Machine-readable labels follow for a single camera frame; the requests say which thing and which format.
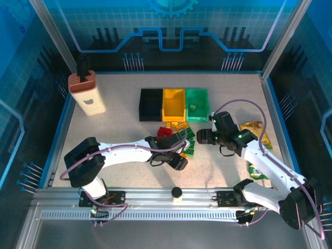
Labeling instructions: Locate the red lego brick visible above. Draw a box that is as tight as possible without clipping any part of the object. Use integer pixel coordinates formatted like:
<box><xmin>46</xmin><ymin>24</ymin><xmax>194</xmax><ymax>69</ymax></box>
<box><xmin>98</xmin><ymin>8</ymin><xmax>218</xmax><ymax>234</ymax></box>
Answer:
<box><xmin>156</xmin><ymin>126</ymin><xmax>174</xmax><ymax>138</ymax></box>

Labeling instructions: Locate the green plastic bin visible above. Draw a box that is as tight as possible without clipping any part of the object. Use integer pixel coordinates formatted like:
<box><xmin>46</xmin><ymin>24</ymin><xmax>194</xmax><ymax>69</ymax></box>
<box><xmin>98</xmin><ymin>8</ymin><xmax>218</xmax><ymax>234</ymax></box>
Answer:
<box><xmin>185</xmin><ymin>88</ymin><xmax>210</xmax><ymax>122</ymax></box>

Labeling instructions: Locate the yellow snack bag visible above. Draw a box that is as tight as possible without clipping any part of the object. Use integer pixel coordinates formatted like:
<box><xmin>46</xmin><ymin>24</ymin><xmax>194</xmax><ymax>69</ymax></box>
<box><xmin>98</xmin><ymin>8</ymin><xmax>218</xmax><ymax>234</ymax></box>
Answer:
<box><xmin>240</xmin><ymin>121</ymin><xmax>275</xmax><ymax>154</ymax></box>

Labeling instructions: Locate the black knob on cream base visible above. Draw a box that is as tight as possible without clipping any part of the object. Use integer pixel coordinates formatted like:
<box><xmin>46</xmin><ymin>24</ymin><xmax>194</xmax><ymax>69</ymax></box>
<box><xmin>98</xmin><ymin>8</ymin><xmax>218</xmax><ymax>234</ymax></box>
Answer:
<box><xmin>171</xmin><ymin>186</ymin><xmax>184</xmax><ymax>203</ymax></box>

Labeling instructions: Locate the yellow plastic bin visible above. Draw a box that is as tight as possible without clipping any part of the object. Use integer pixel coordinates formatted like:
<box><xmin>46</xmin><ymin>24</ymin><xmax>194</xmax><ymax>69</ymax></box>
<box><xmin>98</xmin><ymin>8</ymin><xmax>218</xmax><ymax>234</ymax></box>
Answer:
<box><xmin>162</xmin><ymin>88</ymin><xmax>187</xmax><ymax>122</ymax></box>

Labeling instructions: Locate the black plastic bin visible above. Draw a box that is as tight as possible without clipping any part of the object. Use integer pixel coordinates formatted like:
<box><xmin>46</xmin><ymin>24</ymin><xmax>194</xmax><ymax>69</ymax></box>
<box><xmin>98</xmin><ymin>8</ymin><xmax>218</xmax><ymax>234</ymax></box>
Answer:
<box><xmin>139</xmin><ymin>88</ymin><xmax>164</xmax><ymax>122</ymax></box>

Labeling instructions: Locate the white holder with pink top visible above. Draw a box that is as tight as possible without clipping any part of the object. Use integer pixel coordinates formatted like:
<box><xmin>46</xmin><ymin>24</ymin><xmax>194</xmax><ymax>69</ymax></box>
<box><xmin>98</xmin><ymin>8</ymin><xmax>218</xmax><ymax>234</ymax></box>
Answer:
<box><xmin>67</xmin><ymin>70</ymin><xmax>107</xmax><ymax>117</ymax></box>

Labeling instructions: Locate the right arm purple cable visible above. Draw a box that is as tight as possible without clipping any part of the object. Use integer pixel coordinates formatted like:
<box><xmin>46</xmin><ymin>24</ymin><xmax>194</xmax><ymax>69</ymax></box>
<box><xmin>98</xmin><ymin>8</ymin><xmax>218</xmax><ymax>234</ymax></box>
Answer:
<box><xmin>214</xmin><ymin>100</ymin><xmax>326</xmax><ymax>241</ymax></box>

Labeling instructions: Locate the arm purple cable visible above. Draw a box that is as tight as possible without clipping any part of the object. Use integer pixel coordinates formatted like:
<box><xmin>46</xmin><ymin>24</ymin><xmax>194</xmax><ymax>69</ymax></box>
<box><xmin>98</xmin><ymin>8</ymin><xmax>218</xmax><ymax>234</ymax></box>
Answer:
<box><xmin>214</xmin><ymin>100</ymin><xmax>326</xmax><ymax>241</ymax></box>
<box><xmin>59</xmin><ymin>129</ymin><xmax>188</xmax><ymax>229</ymax></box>

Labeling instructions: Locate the aluminium front rail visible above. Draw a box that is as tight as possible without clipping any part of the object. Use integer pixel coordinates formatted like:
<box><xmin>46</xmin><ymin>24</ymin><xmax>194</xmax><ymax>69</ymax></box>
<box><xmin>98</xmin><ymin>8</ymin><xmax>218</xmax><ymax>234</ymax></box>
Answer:
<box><xmin>32</xmin><ymin>188</ymin><xmax>312</xmax><ymax>211</ymax></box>

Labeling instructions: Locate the slotted cable duct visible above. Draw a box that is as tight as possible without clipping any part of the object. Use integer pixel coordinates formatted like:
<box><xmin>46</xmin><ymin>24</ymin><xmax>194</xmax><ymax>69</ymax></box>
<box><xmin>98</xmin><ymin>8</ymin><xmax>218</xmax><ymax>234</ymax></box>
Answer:
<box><xmin>40</xmin><ymin>210</ymin><xmax>241</xmax><ymax>220</ymax></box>

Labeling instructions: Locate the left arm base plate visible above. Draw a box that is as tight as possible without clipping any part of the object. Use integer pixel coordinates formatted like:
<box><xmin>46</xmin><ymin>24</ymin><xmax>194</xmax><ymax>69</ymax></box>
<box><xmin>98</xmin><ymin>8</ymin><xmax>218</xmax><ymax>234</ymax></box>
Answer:
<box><xmin>78</xmin><ymin>190</ymin><xmax>127</xmax><ymax>208</ymax></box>

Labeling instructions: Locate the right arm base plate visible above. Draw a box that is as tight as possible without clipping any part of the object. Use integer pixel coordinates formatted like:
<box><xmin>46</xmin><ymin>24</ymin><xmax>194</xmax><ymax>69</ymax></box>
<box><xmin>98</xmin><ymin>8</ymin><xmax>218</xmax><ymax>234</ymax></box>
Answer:
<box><xmin>216</xmin><ymin>190</ymin><xmax>262</xmax><ymax>208</ymax></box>

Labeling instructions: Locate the right aluminium frame post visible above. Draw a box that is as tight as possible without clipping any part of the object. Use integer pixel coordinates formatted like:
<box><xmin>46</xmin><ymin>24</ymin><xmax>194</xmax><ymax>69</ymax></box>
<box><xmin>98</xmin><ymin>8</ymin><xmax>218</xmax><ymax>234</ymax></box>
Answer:
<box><xmin>261</xmin><ymin>0</ymin><xmax>311</xmax><ymax>78</ymax></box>

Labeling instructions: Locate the aluminium frame post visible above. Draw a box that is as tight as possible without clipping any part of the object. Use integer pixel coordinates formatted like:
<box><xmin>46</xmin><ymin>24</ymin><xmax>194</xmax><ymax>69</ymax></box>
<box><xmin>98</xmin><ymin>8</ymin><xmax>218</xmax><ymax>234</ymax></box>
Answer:
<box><xmin>28</xmin><ymin>0</ymin><xmax>78</xmax><ymax>76</ymax></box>
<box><xmin>261</xmin><ymin>0</ymin><xmax>311</xmax><ymax>78</ymax></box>

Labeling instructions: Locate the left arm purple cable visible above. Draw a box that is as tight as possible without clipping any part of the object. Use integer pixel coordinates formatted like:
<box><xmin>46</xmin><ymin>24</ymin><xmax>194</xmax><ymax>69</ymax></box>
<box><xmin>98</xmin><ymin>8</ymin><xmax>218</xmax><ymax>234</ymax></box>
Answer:
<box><xmin>59</xmin><ymin>129</ymin><xmax>188</xmax><ymax>229</ymax></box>

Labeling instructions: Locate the black utensil handle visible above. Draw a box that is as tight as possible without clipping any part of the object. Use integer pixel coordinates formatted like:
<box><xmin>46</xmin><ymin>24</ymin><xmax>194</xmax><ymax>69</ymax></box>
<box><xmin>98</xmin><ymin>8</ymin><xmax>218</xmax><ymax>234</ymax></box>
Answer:
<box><xmin>77</xmin><ymin>57</ymin><xmax>90</xmax><ymax>82</ymax></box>

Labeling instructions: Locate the left aluminium frame post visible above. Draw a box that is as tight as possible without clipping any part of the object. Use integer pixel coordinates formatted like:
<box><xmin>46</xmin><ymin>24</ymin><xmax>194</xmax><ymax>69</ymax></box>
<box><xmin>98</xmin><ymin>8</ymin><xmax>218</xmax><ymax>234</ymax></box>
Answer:
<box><xmin>28</xmin><ymin>0</ymin><xmax>78</xmax><ymax>76</ymax></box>

